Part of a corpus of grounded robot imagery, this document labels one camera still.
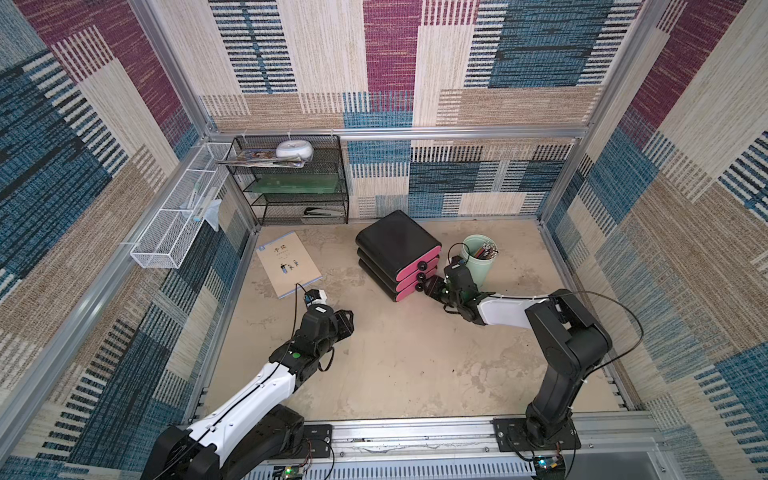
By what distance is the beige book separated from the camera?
41.3 inches

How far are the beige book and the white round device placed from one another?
0.36m

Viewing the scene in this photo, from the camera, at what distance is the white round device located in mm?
902
